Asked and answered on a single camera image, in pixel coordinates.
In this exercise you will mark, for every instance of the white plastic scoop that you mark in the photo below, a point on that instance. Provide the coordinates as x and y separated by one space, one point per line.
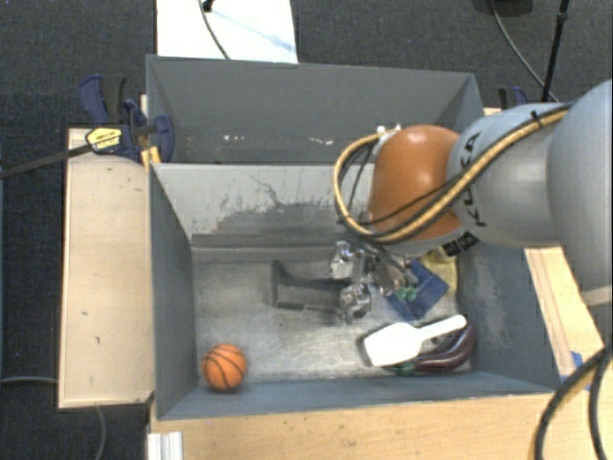
400 343

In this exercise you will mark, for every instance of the grey metal bin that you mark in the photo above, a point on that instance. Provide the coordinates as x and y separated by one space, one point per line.
230 113

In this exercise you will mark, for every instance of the purple toy eggplant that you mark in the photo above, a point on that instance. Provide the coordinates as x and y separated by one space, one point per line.
450 358

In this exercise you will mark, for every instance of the orange toy basketball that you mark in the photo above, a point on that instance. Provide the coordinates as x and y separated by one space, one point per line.
224 367

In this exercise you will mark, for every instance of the pale wood board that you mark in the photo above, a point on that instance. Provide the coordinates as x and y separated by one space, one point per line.
105 266

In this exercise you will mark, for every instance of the blue sponge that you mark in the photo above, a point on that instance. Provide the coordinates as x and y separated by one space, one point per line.
428 290

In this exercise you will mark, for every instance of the yellow cloth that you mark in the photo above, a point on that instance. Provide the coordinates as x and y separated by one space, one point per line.
449 269

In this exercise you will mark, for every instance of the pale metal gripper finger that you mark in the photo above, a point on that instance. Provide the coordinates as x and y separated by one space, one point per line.
355 302
343 257

